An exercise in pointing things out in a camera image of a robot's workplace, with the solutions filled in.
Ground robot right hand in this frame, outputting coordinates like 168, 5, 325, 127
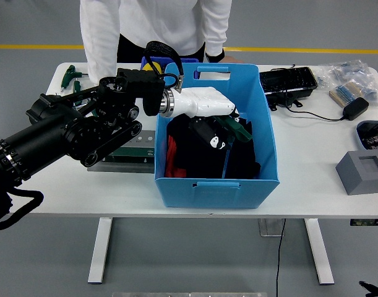
358, 280, 378, 297

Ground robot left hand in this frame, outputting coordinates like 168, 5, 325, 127
171, 86, 241, 152

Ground large green T-handle wrench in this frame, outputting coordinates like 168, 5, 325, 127
213, 114, 254, 179

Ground grey green tool rack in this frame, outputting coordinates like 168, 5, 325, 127
101, 129, 156, 163

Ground large light blue plastic box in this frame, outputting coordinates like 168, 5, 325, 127
153, 62, 281, 210

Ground small dark blue bin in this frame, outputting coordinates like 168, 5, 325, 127
140, 55, 199, 71

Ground black ribbed tray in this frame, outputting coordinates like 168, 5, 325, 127
258, 66, 319, 111

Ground red cloth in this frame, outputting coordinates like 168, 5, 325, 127
164, 135, 187, 178

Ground white table leg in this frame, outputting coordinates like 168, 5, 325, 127
87, 217, 114, 285
303, 218, 335, 285

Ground black desk control panel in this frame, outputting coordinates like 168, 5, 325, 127
350, 218, 378, 227

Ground black cloth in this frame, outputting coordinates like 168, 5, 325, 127
166, 112, 262, 179

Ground person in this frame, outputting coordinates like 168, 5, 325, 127
79, 0, 244, 86

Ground grey hollow block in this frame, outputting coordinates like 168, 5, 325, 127
335, 150, 378, 196

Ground clear plastic parts bags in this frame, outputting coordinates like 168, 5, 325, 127
317, 59, 378, 109

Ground taped resistor strip bundle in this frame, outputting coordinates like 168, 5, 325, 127
328, 81, 364, 108

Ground metal plate under table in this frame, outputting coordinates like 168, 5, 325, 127
259, 218, 285, 238

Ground black power adapter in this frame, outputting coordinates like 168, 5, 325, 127
341, 97, 370, 122

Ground small light blue bin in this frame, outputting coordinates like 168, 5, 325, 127
356, 120, 378, 160

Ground loose circuit parts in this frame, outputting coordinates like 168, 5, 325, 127
358, 121, 378, 157

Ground thin black floor cable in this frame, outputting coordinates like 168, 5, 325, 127
275, 218, 287, 297

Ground black adapter cable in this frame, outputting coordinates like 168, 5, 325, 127
270, 64, 346, 122

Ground grey metal base plate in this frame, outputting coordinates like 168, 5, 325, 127
87, 157, 156, 174

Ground green T-handle hex key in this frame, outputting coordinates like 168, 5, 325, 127
72, 79, 82, 105
60, 64, 88, 93

